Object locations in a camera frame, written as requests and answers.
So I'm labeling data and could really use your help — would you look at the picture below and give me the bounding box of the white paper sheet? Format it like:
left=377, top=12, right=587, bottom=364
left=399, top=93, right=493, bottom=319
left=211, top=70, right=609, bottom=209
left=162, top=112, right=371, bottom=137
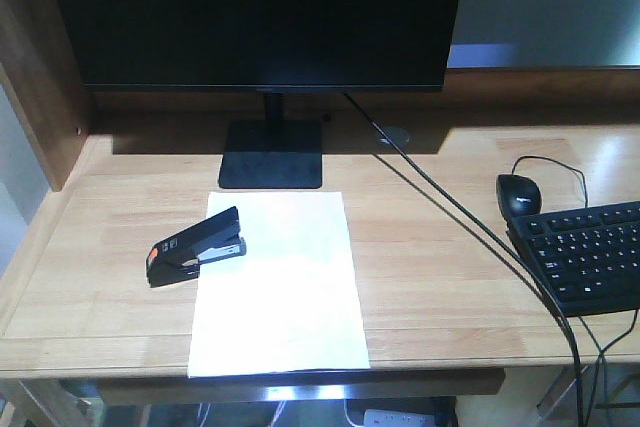
left=187, top=191, right=370, bottom=378

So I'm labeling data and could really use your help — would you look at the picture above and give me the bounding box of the black stapler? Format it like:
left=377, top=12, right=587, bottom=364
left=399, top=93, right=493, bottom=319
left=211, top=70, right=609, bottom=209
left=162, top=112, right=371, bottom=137
left=146, top=206, right=246, bottom=288

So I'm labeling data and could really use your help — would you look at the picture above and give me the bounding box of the wooden desk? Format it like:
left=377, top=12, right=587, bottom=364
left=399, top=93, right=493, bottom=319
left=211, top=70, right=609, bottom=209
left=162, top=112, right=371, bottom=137
left=1, top=0, right=639, bottom=426

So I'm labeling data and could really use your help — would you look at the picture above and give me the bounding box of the black computer monitor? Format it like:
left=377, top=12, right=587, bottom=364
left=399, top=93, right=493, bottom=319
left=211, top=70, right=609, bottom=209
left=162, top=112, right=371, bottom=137
left=57, top=0, right=459, bottom=189

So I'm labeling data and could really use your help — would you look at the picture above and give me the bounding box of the black computer mouse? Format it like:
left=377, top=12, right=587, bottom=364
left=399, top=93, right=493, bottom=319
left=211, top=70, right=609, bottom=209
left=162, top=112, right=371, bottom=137
left=496, top=174, right=542, bottom=220

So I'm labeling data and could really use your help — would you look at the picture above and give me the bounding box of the white power strip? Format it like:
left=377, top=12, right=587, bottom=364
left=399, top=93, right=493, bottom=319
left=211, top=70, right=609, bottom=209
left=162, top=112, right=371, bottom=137
left=363, top=409, right=435, bottom=427

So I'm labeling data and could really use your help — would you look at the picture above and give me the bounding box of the black keyboard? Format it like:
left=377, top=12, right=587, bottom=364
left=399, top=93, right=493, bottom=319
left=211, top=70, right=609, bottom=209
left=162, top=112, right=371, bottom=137
left=507, top=201, right=639, bottom=317

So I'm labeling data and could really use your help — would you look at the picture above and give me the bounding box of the black mouse cable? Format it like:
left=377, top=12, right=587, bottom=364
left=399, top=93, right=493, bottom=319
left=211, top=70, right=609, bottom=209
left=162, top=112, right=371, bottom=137
left=511, top=154, right=589, bottom=210

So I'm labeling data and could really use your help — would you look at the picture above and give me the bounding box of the black monitor cable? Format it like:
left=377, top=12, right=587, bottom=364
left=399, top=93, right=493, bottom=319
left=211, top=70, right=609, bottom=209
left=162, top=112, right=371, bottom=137
left=342, top=91, right=586, bottom=427

